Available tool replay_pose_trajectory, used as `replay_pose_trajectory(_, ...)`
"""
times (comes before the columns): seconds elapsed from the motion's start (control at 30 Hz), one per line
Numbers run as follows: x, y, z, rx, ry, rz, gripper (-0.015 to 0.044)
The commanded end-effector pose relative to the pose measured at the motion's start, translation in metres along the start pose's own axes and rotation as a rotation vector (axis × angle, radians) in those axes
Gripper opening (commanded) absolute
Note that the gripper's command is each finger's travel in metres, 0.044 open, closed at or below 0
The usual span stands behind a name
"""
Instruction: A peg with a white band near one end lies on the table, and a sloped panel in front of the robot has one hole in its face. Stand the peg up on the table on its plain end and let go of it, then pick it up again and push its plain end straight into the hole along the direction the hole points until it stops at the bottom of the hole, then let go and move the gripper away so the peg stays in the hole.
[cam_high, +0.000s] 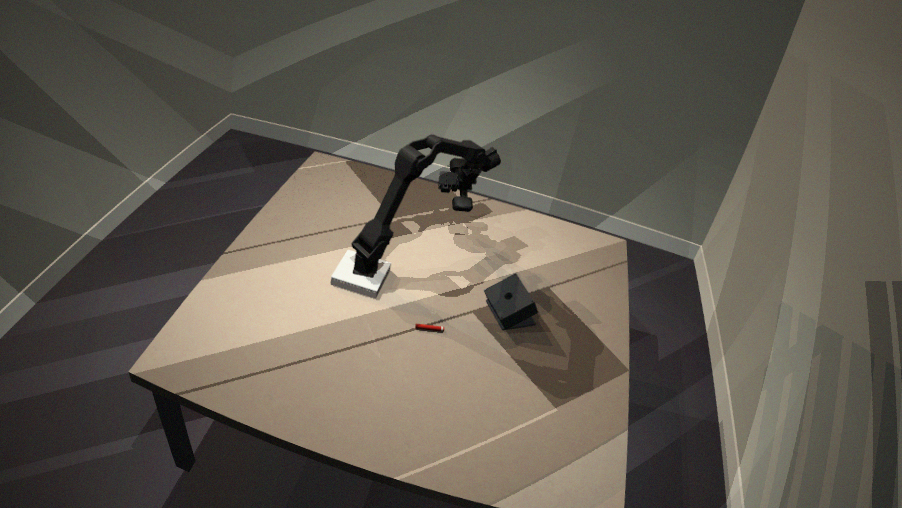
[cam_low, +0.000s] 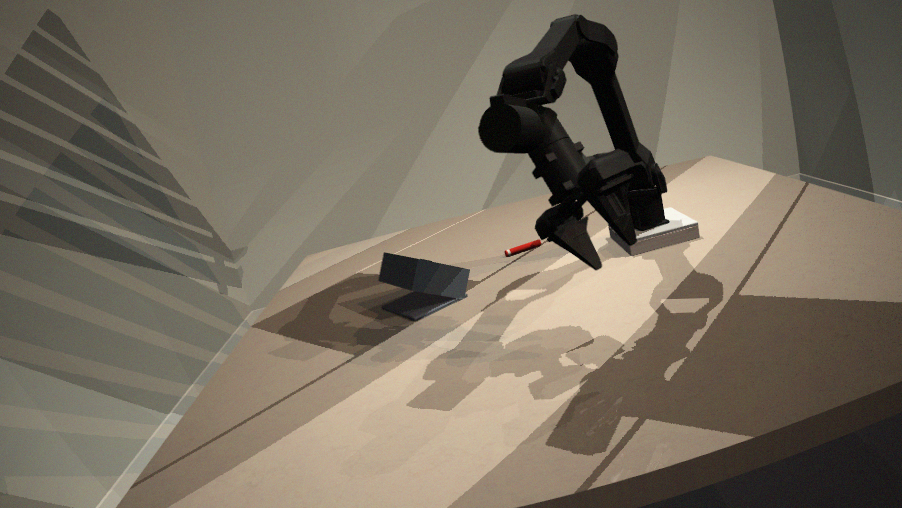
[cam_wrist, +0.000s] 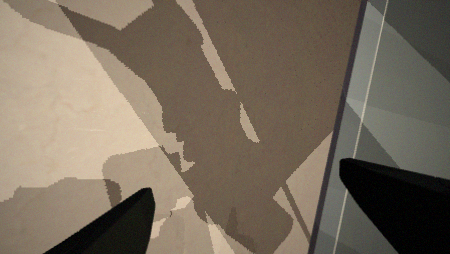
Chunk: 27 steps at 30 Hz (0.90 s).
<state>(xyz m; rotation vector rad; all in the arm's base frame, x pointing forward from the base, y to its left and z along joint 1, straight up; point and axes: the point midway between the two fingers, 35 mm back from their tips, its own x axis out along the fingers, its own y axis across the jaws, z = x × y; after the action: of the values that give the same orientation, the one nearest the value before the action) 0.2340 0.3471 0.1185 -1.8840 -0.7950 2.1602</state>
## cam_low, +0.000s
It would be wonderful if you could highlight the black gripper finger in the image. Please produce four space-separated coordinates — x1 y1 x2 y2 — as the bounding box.
547 216 602 271
587 173 637 246

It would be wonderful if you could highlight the dark red peg with grey band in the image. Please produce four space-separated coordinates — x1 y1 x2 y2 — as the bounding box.
505 239 541 257

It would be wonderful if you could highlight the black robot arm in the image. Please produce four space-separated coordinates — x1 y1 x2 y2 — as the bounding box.
478 14 669 231

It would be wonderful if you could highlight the grey square panel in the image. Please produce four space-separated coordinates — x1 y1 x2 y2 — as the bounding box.
379 252 470 321

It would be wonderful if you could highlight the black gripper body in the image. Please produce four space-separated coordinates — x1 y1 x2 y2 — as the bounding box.
532 138 636 240

